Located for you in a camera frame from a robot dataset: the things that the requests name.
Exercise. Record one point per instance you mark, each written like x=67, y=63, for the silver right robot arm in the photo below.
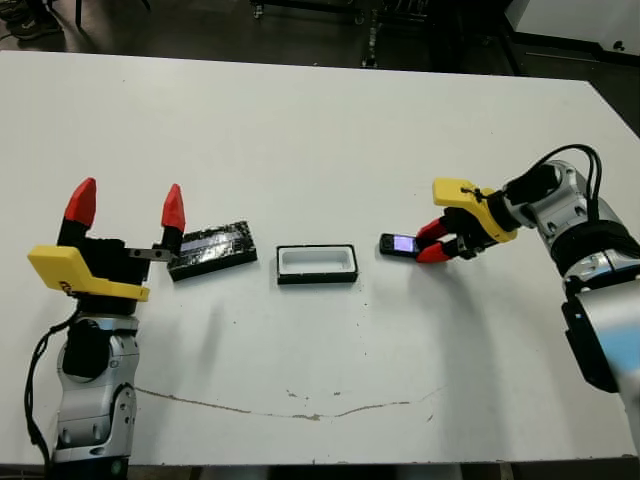
x=580, y=210

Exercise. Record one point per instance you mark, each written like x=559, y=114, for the black box with white insert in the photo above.
x=317, y=279

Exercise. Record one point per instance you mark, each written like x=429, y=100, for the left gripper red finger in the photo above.
x=173, y=212
x=82, y=205

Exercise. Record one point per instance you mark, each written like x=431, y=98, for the black wheeled equipment frame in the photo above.
x=371, y=47

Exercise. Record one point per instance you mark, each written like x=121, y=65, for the white cabinet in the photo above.
x=575, y=20

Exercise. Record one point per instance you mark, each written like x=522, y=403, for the left gripper black yellow body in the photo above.
x=100, y=265

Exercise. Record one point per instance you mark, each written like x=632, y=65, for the black box lid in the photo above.
x=215, y=255

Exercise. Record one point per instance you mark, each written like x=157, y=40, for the right gripper black yellow body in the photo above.
x=475, y=200

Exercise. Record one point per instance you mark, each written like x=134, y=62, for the dark sneaker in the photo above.
x=32, y=30
x=12, y=11

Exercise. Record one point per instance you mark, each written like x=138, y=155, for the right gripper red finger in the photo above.
x=434, y=230
x=435, y=252

